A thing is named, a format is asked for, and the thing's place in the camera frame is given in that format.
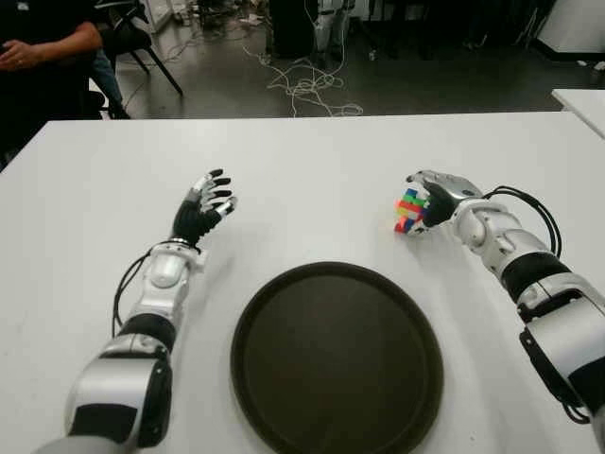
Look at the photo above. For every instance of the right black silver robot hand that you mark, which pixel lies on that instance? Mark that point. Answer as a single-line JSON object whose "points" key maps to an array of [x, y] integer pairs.
{"points": [[444, 198]]}

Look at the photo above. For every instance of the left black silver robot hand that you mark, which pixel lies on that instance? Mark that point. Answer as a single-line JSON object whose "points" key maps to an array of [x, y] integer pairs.
{"points": [[194, 220]]}

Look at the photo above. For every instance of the multicoloured Rubik's cube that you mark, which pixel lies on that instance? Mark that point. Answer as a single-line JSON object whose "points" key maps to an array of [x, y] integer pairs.
{"points": [[410, 210]]}

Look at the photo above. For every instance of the right silver black robot arm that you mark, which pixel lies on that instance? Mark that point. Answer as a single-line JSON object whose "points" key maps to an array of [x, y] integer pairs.
{"points": [[534, 284]]}

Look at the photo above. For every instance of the left silver black robot arm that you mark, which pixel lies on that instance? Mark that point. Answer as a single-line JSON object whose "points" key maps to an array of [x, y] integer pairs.
{"points": [[156, 293]]}

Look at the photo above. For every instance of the dark brown round plate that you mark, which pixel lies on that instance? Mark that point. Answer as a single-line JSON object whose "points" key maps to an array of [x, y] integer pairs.
{"points": [[336, 364]]}

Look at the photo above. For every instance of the white side table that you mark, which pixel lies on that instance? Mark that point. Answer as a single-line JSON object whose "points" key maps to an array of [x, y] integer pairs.
{"points": [[583, 104]]}

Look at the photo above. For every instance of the black chair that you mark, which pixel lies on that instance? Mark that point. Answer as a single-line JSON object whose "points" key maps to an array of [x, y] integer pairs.
{"points": [[134, 42]]}

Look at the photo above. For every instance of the seated person in black shirt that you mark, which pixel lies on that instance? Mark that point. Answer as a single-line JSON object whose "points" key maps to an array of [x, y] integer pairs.
{"points": [[47, 85]]}

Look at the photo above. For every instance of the white humanoid robot in background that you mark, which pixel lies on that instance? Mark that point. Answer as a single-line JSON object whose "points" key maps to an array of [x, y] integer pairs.
{"points": [[326, 33]]}

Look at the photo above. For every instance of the white glass display cabinet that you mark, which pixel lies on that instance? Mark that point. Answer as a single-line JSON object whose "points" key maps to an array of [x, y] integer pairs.
{"points": [[158, 14]]}

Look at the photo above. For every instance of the white cabinet with black base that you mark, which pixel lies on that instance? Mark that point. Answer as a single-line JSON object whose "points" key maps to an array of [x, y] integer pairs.
{"points": [[576, 23]]}

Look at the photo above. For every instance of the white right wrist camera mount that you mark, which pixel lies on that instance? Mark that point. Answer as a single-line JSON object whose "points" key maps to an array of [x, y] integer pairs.
{"points": [[468, 203]]}

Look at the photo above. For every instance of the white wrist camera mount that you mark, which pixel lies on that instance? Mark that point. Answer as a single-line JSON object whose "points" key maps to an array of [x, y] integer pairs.
{"points": [[468, 203], [201, 260]]}

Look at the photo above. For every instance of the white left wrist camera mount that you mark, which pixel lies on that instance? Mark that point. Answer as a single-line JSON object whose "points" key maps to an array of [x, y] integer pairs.
{"points": [[201, 260]]}

